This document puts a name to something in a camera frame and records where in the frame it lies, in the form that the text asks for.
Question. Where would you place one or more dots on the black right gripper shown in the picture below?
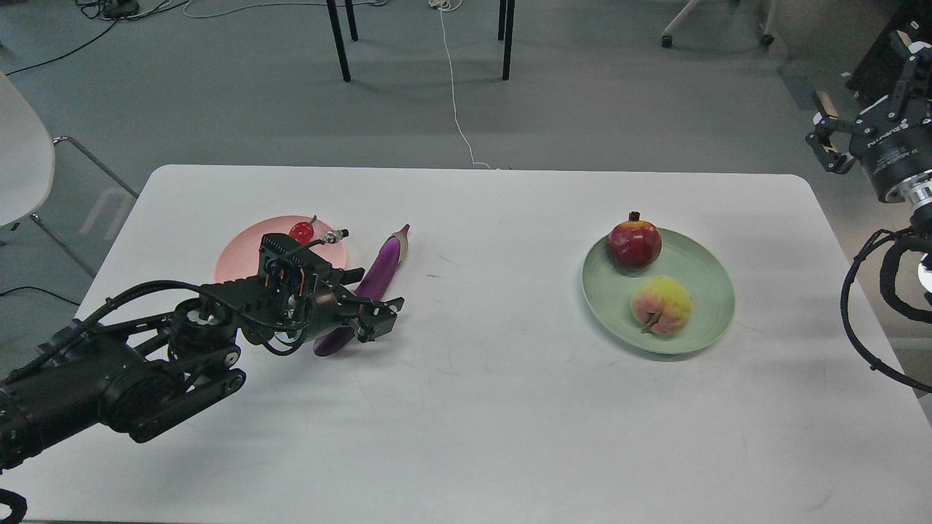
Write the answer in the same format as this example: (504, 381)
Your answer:
(896, 155)

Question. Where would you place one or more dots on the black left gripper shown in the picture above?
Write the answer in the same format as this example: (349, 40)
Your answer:
(288, 292)

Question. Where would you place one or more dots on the purple eggplant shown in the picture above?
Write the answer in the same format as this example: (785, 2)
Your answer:
(373, 285)

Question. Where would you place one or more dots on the red chili pepper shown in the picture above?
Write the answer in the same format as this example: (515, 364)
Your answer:
(305, 231)

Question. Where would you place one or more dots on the red pomegranate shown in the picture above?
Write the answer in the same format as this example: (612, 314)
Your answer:
(634, 244)

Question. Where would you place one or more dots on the yellow pink peach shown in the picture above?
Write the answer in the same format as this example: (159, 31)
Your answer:
(662, 305)

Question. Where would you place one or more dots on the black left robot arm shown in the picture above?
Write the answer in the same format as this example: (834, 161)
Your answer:
(162, 351)

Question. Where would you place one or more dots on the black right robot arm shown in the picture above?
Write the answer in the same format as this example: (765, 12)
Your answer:
(915, 238)

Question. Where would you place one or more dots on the pink plate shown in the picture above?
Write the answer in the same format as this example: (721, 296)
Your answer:
(240, 258)

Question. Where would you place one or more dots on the green plate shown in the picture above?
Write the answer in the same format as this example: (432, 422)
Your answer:
(608, 291)

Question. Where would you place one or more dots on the black table legs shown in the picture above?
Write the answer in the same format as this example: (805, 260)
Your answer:
(415, 46)

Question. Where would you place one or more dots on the white chair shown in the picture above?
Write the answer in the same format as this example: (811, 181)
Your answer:
(28, 166)

